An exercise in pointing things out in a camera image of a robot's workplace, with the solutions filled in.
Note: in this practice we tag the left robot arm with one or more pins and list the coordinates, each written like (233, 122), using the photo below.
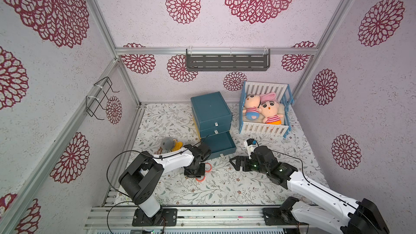
(142, 176)

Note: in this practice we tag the yellow flower toy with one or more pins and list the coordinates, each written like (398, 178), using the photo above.
(177, 145)

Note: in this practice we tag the white blue toy crib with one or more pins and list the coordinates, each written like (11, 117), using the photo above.
(284, 98)

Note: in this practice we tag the teal drawer cabinet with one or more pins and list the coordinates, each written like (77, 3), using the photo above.
(211, 114)

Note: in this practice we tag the grey plush keychain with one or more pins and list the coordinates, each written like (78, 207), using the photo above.
(167, 144)

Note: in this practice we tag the black wire wall rack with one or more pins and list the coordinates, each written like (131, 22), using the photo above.
(94, 102)

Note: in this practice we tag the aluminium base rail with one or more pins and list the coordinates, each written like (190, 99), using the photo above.
(182, 217)

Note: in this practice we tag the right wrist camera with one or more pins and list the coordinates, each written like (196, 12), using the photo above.
(250, 145)

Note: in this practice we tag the grey wall shelf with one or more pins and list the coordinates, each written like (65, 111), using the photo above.
(227, 62)

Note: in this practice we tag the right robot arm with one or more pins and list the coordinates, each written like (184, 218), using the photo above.
(337, 214)

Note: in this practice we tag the plush doll blue outfit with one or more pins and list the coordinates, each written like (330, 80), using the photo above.
(250, 107)

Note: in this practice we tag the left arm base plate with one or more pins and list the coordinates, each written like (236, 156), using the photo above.
(154, 217)

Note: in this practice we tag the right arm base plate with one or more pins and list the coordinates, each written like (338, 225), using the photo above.
(277, 216)

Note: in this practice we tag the red tape roll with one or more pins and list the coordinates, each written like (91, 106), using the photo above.
(208, 167)
(200, 180)

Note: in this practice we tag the teal bottom drawer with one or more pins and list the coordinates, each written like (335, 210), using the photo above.
(220, 144)

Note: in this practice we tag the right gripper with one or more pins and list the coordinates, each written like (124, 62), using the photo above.
(246, 162)

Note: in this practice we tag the plush doll striped shirt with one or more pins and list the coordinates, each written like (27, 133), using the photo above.
(271, 113)

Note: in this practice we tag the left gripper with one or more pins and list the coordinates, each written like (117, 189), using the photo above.
(202, 173)

